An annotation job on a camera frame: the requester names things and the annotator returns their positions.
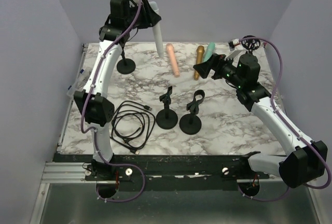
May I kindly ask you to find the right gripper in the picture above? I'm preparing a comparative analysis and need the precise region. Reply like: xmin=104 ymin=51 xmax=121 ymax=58
xmin=193 ymin=52 xmax=244 ymax=88

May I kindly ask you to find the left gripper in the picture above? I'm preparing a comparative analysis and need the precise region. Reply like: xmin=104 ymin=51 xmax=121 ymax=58
xmin=123 ymin=0 xmax=159 ymax=30

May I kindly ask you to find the gold microphone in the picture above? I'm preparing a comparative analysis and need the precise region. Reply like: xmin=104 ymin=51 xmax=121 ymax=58
xmin=193 ymin=45 xmax=205 ymax=80

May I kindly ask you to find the green microphone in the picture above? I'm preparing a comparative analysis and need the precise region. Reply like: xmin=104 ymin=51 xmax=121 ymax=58
xmin=202 ymin=42 xmax=215 ymax=62

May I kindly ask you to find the pink microphone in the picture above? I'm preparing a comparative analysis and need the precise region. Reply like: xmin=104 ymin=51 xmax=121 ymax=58
xmin=166 ymin=43 xmax=180 ymax=78

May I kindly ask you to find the black tripod shock-mount stand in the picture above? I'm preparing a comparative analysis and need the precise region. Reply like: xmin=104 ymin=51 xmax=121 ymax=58
xmin=240 ymin=35 xmax=261 ymax=54

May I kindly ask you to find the black round-base clamp stand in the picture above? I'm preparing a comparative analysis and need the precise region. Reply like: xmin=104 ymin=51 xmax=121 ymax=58
xmin=179 ymin=90 xmax=205 ymax=135

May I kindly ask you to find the black round-base clip stand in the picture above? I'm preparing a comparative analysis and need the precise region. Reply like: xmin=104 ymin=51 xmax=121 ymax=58
xmin=156 ymin=86 xmax=178 ymax=130

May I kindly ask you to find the white microphone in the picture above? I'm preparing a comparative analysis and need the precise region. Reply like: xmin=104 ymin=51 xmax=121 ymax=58
xmin=149 ymin=1 xmax=164 ymax=58

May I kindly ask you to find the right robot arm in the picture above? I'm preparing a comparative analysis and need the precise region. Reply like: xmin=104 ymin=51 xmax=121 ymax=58
xmin=193 ymin=53 xmax=328 ymax=188

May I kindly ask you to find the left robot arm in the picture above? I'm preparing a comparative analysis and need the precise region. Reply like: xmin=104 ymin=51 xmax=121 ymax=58
xmin=74 ymin=0 xmax=164 ymax=180

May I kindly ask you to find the clear plastic screw box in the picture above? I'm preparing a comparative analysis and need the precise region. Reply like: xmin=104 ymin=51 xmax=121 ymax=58
xmin=66 ymin=67 xmax=92 ymax=97

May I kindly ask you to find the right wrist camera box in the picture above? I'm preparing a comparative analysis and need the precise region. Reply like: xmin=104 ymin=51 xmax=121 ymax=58
xmin=226 ymin=38 xmax=246 ymax=60

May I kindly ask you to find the black round-base shock-mount stand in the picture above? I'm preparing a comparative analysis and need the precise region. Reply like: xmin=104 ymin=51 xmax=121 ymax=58
xmin=117 ymin=42 xmax=136 ymax=75

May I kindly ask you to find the black coiled usb cable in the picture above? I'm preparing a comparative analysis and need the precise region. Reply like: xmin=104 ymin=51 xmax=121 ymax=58
xmin=110 ymin=100 xmax=158 ymax=155

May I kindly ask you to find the black front mounting rail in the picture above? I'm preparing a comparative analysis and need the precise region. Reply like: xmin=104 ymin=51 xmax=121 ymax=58
xmin=53 ymin=153 xmax=273 ymax=193

